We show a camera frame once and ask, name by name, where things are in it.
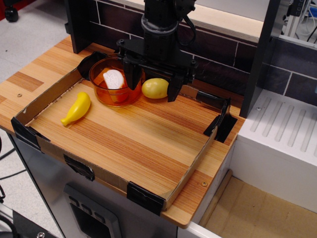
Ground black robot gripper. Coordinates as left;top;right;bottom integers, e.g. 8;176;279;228
117;24;198;102

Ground white orange salmon sushi toy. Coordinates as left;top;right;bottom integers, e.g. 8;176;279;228
103;69;128;103

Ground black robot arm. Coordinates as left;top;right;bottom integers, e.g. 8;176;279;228
117;0;198;102

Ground orange transparent plastic pot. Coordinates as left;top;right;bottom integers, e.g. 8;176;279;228
89;57;145;106

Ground cardboard fence with black tape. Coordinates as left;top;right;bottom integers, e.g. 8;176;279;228
11;52;236;220

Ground yellow toy potato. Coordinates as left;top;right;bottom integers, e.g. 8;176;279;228
142;78;169;99

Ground yellow toy banana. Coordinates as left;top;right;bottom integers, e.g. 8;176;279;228
60;92;91;126

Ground white toy sink drainboard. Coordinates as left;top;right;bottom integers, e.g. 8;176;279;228
230;90;317;212

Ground toy oven front panel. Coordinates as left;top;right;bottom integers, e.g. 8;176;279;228
64;184;122;238

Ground black vertical post left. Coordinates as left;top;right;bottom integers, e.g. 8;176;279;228
64;0;98;54

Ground dark grey vertical post right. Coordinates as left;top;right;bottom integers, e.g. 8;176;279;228
240;0;280;118

